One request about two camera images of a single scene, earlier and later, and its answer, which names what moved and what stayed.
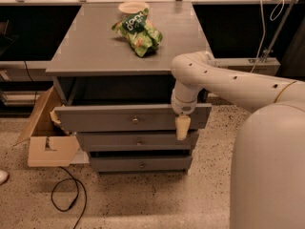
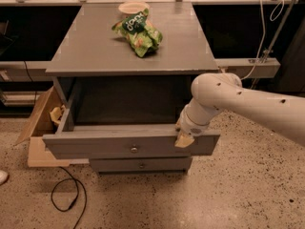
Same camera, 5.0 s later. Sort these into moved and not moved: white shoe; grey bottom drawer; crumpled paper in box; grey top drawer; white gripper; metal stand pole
Moved: white gripper; grey top drawer
Not moved: crumpled paper in box; white shoe; grey bottom drawer; metal stand pole
